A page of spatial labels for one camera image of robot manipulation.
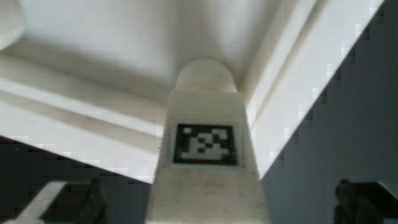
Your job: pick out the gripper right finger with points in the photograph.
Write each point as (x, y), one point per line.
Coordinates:
(367, 203)

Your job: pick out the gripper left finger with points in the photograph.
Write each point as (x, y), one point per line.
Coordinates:
(70, 203)

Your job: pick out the white leg with tag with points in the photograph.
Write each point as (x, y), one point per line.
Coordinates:
(207, 189)

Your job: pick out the white square tabletop tray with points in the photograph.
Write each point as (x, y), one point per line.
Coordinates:
(92, 56)

